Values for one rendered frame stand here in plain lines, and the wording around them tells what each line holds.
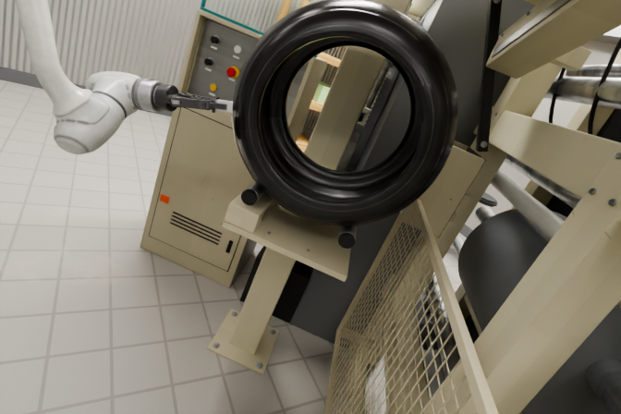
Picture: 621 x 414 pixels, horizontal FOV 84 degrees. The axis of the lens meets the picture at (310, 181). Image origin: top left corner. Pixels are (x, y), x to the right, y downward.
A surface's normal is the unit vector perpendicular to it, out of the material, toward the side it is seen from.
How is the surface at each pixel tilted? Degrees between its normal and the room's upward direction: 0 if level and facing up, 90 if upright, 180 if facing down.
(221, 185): 90
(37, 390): 0
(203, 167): 90
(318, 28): 81
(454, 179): 90
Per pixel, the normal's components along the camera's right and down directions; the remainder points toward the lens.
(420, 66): -0.03, 0.19
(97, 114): 0.88, -0.11
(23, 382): 0.36, -0.87
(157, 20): 0.45, 0.48
